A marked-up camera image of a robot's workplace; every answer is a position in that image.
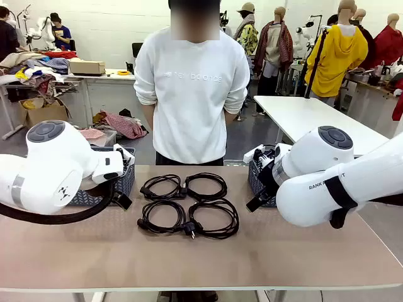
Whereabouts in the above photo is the small white background robot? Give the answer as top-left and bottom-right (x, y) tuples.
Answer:
(294, 15), (322, 51)

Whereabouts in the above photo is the black power cable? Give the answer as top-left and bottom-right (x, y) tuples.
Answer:
(184, 172), (228, 202)
(140, 174), (186, 201)
(188, 197), (240, 239)

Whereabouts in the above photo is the clear plastic storage bin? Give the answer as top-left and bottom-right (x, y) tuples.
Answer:
(80, 127), (118, 148)

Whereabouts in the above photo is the mannequin in dark garment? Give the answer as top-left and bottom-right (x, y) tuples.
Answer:
(351, 8), (375, 70)

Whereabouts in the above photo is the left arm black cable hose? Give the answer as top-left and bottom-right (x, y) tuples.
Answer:
(0, 181), (116, 225)

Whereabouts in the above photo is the red patterned clothes heap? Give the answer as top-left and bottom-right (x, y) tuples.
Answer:
(93, 108), (149, 139)

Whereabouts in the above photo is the blue-grey plastic woven basket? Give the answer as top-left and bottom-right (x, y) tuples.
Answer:
(67, 146), (137, 208)
(247, 157), (278, 208)

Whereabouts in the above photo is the person's left forearm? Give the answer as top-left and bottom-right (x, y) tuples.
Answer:
(224, 106), (241, 124)

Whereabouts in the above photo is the figure with hat floral shirt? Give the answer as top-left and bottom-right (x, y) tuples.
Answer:
(234, 2), (259, 57)

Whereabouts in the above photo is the person in white sweatshirt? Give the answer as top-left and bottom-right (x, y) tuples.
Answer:
(133, 0), (251, 167)

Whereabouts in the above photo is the black cable round plug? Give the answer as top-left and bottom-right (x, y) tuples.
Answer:
(137, 199), (198, 240)

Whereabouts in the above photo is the pile of mixed clothes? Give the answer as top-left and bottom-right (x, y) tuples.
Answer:
(0, 52), (78, 95)

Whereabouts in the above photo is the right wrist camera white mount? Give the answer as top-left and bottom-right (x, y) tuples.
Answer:
(244, 143), (278, 167)

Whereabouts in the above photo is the white background work table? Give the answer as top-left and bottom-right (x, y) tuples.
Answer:
(0, 68), (137, 141)

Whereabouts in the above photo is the mannequin in yellow hoodie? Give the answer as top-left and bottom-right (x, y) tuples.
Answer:
(304, 0), (369, 98)

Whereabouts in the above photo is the open cardboard floor box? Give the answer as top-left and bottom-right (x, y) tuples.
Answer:
(18, 97), (71, 128)

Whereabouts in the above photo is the white table leg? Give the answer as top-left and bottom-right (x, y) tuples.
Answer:
(255, 289), (288, 302)
(71, 291), (106, 302)

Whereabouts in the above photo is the mannequin in red garment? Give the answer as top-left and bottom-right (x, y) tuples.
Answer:
(373, 13), (403, 69)

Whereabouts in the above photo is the mannequin in red patterned coat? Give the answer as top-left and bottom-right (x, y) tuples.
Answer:
(254, 6), (295, 116)

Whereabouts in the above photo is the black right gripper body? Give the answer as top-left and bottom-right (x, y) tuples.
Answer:
(255, 162), (279, 202)

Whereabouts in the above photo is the cluttered white side table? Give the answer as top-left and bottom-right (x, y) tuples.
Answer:
(341, 67), (403, 139)

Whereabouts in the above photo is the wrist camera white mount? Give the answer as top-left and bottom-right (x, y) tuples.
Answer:
(112, 143), (137, 167)
(244, 143), (278, 167)

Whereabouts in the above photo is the pink checkered cloth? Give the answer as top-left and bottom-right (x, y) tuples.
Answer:
(80, 127), (106, 140)

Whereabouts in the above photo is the black pole stand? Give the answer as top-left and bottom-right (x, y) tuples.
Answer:
(304, 26), (330, 99)

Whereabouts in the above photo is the person's right forearm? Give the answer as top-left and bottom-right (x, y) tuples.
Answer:
(142, 103), (156, 131)

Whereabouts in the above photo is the person in black top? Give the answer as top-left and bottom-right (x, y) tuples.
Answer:
(0, 6), (20, 60)

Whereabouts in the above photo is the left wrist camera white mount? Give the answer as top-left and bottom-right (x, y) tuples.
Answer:
(112, 143), (137, 167)

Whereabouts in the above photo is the person in blue t-shirt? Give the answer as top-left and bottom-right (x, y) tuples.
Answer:
(49, 12), (72, 51)

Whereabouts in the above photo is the flat cardboard box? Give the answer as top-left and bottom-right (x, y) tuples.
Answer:
(68, 59), (106, 76)

